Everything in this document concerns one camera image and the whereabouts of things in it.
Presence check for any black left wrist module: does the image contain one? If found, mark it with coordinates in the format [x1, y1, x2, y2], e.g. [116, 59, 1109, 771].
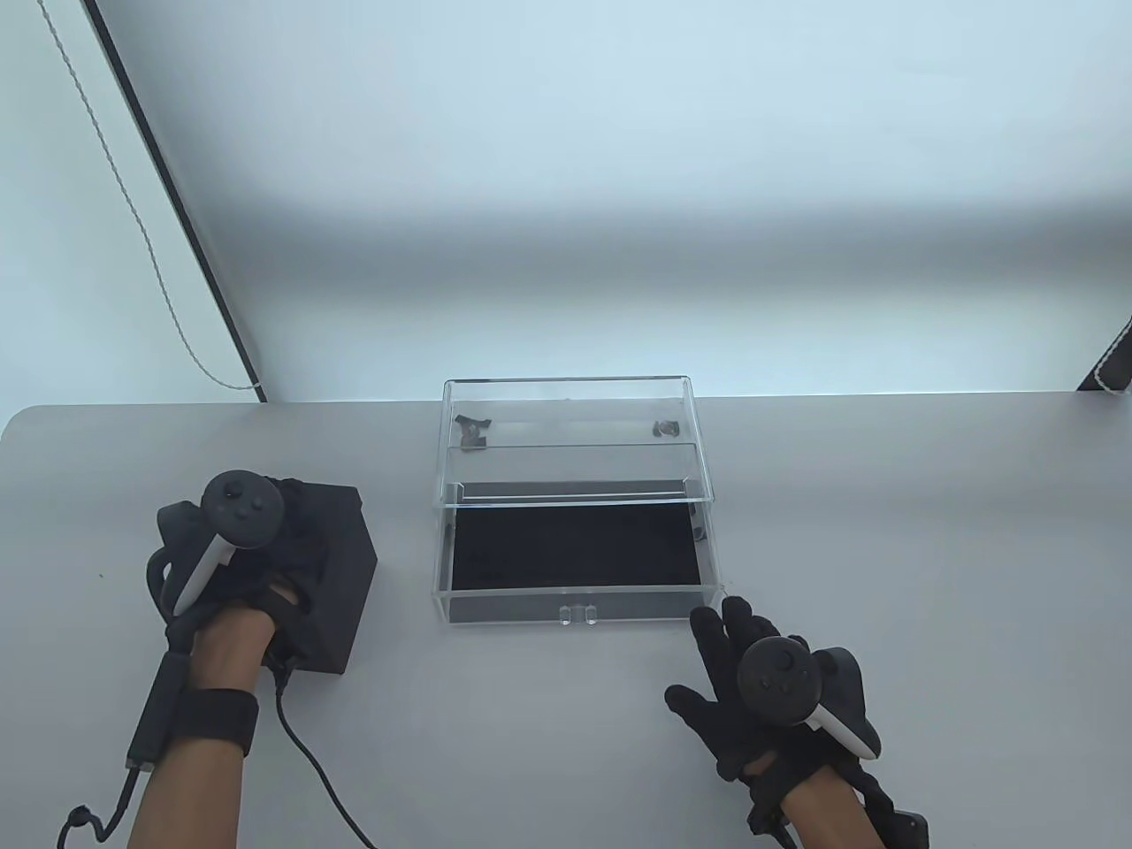
[126, 654, 191, 770]

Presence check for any person's left forearm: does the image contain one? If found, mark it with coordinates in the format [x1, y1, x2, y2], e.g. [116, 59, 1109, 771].
[128, 610, 275, 849]

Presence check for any black left wrist strap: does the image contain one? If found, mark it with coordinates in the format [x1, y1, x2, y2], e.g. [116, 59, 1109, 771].
[172, 688, 259, 754]

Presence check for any clear acrylic drawer case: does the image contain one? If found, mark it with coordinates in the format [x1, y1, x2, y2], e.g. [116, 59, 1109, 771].
[432, 376, 715, 542]

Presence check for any black and white right controller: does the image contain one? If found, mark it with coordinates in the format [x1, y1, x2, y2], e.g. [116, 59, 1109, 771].
[737, 637, 881, 760]

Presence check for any person's left hand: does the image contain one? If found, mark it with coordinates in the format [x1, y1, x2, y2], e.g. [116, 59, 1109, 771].
[146, 475, 333, 669]

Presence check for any clear acrylic drawer black liner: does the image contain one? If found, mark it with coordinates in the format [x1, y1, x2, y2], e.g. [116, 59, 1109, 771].
[431, 482, 728, 627]

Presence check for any white beaded cord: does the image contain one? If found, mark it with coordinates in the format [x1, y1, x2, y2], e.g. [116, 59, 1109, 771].
[35, 0, 266, 390]

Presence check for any short white cord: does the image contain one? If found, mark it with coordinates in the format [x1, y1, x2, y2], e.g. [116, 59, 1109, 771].
[1090, 323, 1132, 390]

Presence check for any black window frame bar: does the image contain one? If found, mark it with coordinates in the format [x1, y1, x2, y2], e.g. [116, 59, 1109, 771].
[81, 0, 269, 403]

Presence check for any black and white left controller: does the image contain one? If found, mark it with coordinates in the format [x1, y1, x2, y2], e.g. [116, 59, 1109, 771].
[157, 470, 286, 620]

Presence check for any black and white controller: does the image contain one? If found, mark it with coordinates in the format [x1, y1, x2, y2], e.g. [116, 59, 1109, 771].
[157, 470, 286, 620]
[737, 637, 881, 760]

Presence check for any person's right hand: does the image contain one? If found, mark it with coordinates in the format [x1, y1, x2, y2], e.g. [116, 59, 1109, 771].
[665, 595, 881, 784]

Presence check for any person's right forearm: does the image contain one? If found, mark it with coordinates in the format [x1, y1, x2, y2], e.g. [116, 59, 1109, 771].
[783, 765, 872, 849]

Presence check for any short black frame bar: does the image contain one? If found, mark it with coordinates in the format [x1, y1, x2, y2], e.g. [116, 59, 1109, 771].
[1075, 314, 1132, 393]

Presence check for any black cardboard box base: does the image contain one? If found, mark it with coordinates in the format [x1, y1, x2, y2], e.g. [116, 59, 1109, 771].
[265, 509, 379, 677]

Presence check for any black left glove cable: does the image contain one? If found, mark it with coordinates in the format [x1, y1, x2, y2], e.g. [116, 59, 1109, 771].
[270, 659, 381, 849]

